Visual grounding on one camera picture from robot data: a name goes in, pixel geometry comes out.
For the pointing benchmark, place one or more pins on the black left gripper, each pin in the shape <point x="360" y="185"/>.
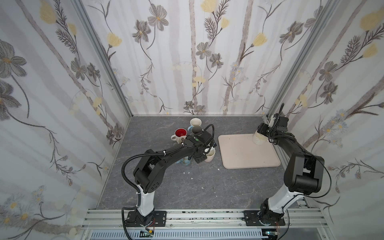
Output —
<point x="199" y="160"/>

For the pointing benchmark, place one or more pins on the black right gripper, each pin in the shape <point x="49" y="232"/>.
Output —
<point x="262" y="131"/>

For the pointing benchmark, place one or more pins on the pink mug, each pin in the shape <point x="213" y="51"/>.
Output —
<point x="210" y="155"/>

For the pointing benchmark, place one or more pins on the light blue mug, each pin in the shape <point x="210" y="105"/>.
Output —
<point x="195" y="122"/>

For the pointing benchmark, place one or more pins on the cream round mug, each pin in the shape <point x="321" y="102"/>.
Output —
<point x="259" y="139"/>

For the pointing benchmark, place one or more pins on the white mug red inside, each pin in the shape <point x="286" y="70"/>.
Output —
<point x="179" y="135"/>

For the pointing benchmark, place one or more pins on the blue glass patterned mug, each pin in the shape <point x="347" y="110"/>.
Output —
<point x="185" y="161"/>

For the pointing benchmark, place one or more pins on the beige plastic tray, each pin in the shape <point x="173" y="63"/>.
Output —
<point x="240" y="152"/>

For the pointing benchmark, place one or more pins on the dark grey mug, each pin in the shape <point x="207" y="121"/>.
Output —
<point x="197" y="129"/>

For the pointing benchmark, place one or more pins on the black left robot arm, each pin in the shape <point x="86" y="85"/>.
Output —
<point x="145" y="173"/>

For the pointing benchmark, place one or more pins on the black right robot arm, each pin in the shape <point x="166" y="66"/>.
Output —
<point x="303" y="175"/>

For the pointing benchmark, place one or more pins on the right corner aluminium profile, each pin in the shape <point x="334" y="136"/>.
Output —
<point x="313" y="37"/>

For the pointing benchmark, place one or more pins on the corner aluminium profile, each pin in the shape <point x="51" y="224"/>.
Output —
<point x="313" y="37"/>
<point x="101" y="53"/>

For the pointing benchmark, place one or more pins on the left corner aluminium profile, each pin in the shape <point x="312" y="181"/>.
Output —
<point x="101" y="53"/>

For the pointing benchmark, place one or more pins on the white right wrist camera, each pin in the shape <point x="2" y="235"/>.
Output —
<point x="272" y="121"/>

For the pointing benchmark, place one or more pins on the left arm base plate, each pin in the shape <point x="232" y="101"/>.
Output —
<point x="156" y="218"/>

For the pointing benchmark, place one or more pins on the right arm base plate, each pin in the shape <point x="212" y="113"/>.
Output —
<point x="255" y="217"/>

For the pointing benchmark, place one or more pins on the white vented cable duct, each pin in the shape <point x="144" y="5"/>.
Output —
<point x="190" y="234"/>

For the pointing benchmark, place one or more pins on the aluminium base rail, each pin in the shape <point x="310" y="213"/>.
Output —
<point x="205" y="219"/>

